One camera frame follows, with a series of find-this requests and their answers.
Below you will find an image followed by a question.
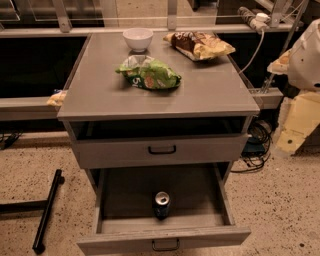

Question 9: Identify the white ceramic bowl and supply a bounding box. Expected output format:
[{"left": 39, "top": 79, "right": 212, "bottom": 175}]
[{"left": 123, "top": 28, "right": 153, "bottom": 52}]

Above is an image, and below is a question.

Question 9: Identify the grey drawer cabinet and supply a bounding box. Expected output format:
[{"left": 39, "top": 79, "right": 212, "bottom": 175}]
[{"left": 56, "top": 31, "right": 261, "bottom": 256}]

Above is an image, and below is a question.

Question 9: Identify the grey metal rail frame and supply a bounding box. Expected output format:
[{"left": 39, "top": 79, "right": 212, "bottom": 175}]
[{"left": 0, "top": 0, "right": 311, "bottom": 122}]

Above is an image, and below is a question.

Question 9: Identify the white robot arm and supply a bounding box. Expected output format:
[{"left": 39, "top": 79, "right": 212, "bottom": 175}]
[{"left": 267, "top": 19, "right": 320, "bottom": 91}]

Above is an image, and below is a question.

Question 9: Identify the black cable bundle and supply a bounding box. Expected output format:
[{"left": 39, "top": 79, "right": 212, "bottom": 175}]
[{"left": 230, "top": 119, "right": 274, "bottom": 174}]

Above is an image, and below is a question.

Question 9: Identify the white power cable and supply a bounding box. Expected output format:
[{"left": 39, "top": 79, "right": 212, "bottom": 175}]
[{"left": 237, "top": 29, "right": 266, "bottom": 75}]

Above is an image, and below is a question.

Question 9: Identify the black metal floor stand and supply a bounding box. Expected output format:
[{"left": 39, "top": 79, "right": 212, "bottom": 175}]
[{"left": 0, "top": 169, "right": 65, "bottom": 255}]

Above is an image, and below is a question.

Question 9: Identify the green chip bag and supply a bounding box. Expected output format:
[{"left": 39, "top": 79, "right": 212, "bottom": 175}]
[{"left": 115, "top": 55, "right": 182, "bottom": 90}]

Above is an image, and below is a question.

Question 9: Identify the grey top drawer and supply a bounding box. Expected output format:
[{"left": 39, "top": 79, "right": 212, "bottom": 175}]
[{"left": 72, "top": 134, "right": 248, "bottom": 169}]

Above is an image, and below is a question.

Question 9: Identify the white power strip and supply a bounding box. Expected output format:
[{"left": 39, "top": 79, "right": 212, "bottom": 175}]
[{"left": 238, "top": 7, "right": 270, "bottom": 33}]

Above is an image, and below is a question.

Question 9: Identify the open middle drawer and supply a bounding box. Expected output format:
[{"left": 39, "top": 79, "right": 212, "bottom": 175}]
[{"left": 77, "top": 164, "right": 251, "bottom": 256}]

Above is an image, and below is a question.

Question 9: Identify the black cable left floor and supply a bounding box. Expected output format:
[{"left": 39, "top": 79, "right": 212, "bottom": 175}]
[{"left": 0, "top": 131, "right": 23, "bottom": 151}]

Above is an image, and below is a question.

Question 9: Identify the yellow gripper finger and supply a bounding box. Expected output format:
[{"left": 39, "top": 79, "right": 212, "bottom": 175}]
[{"left": 267, "top": 50, "right": 291, "bottom": 75}]

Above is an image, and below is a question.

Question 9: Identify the blue pepsi can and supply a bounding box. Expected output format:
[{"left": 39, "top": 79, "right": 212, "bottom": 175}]
[{"left": 153, "top": 191, "right": 171, "bottom": 220}]

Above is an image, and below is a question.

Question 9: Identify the yellow snack bag on rail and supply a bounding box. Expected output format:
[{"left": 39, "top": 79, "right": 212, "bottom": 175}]
[{"left": 47, "top": 90, "right": 67, "bottom": 107}]

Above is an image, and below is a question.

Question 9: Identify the brown yellow chip bag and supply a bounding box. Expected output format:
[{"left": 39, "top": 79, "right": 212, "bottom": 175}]
[{"left": 163, "top": 31, "right": 235, "bottom": 61}]

